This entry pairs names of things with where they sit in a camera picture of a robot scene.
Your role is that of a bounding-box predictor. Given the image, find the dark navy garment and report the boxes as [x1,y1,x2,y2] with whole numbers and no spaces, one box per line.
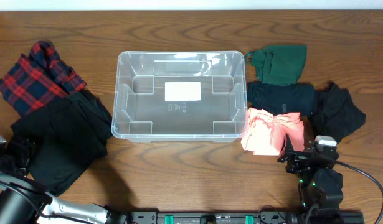
[247,82,315,116]

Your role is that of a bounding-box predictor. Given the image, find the black pants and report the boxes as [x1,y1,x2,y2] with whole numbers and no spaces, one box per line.
[11,90,112,197]

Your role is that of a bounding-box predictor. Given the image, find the red navy plaid shirt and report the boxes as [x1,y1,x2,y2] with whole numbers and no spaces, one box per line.
[0,41,87,117]

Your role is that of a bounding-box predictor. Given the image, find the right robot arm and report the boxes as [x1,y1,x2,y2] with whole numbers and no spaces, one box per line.
[277,135,343,223]

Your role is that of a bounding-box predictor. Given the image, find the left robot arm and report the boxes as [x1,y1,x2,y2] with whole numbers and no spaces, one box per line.
[0,137,131,223]

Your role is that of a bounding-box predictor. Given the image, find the clear plastic storage container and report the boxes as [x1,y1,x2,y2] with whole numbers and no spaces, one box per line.
[111,51,248,142]

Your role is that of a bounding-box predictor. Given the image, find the pink folded garment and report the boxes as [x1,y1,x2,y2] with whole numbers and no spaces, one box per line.
[241,108,305,156]

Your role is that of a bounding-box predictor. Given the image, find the black crumpled garment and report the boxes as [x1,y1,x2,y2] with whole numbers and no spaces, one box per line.
[309,82,366,143]

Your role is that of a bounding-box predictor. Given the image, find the dark green folded garment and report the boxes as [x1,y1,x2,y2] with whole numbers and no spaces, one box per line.
[245,45,307,86]

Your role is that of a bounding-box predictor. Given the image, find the white label sticker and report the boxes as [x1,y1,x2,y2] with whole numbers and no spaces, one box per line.
[164,82,201,101]

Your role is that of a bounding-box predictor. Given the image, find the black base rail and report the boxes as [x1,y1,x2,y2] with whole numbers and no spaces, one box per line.
[126,210,365,224]

